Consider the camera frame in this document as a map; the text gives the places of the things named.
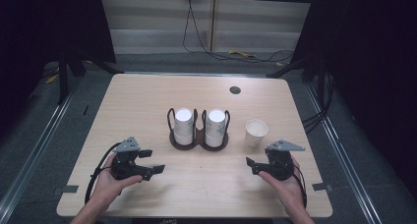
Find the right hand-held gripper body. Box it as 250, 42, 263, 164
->
257, 140, 306, 182

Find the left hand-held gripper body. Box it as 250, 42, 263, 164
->
111, 136, 152, 182

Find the single white paper cup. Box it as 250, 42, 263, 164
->
245, 119, 269, 148

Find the dark brown double cup holder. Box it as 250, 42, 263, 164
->
166, 107, 231, 152

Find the stack of white paper cups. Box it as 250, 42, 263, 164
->
173, 107, 195, 146
205, 109, 227, 148

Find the person's right hand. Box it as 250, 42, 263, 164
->
259, 157, 308, 215

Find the person's left hand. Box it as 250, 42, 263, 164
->
89, 154, 144, 212

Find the grey tape strip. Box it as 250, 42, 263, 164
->
53, 185, 80, 195
312, 183, 333, 192

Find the black metal stand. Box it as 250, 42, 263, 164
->
56, 50, 121, 106
266, 55, 328, 102

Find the black curtain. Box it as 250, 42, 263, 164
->
0, 0, 117, 134
289, 0, 417, 198

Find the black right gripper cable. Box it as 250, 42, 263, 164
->
290, 163, 309, 209

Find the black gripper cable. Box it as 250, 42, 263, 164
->
84, 141, 123, 205
290, 163, 309, 209

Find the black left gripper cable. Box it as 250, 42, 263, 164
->
84, 141, 123, 205

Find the bundle of black cables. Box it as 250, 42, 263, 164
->
301, 71, 336, 136

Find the metal floor rail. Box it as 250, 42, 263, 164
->
304, 83, 385, 224
0, 76, 83, 216

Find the black hanging wall cable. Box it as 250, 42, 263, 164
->
182, 0, 296, 65

